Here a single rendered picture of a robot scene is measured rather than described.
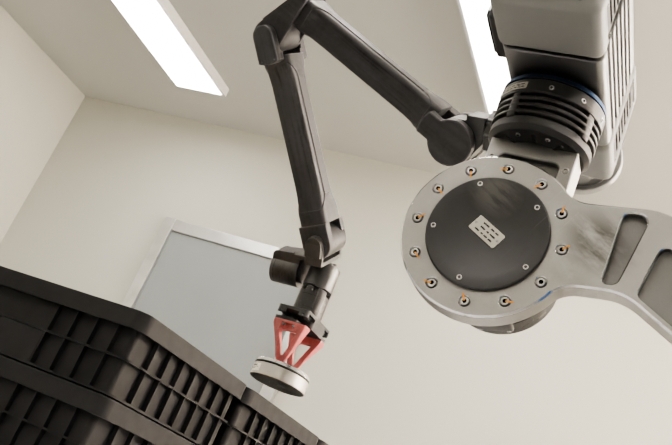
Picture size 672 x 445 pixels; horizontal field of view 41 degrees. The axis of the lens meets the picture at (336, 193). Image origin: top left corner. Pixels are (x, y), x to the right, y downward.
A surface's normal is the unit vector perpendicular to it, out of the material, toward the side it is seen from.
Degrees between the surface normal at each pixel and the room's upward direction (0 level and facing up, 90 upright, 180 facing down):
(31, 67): 90
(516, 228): 90
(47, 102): 90
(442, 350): 90
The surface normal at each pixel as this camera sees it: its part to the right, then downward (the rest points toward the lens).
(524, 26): -0.37, 0.86
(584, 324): -0.29, -0.47
